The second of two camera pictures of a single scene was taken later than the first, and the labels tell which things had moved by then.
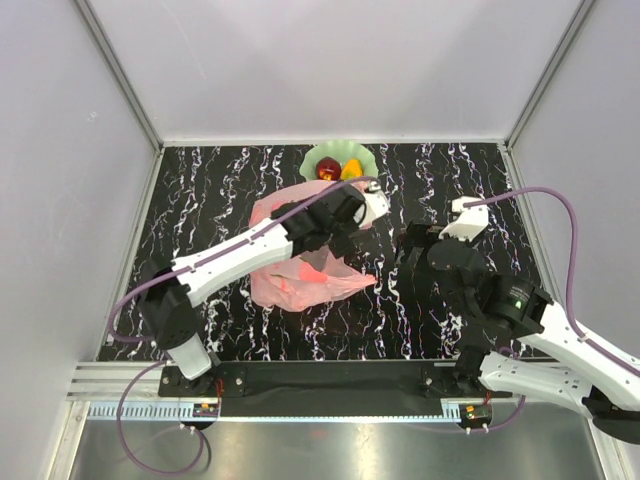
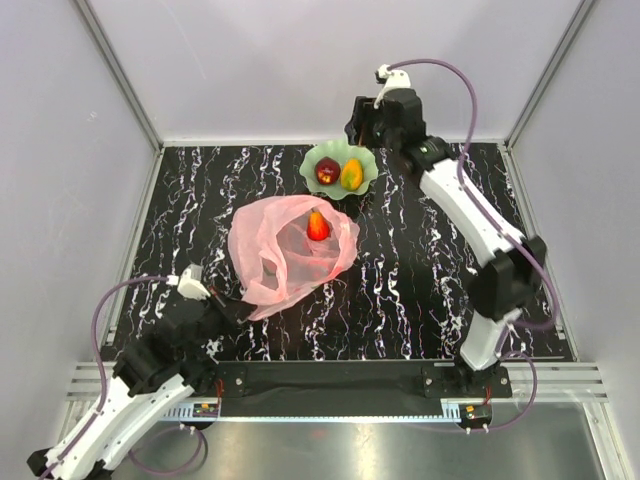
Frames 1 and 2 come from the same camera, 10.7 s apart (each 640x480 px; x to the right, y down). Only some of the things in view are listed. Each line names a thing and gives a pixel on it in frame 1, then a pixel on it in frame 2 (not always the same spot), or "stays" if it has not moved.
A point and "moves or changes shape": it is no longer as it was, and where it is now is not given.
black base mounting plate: x=323 y=380 stays
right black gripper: x=418 y=234 → x=365 y=111
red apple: x=328 y=169 stays
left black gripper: x=348 y=241 → x=238 y=311
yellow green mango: x=352 y=168 stays
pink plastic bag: x=313 y=277 moves or changes shape
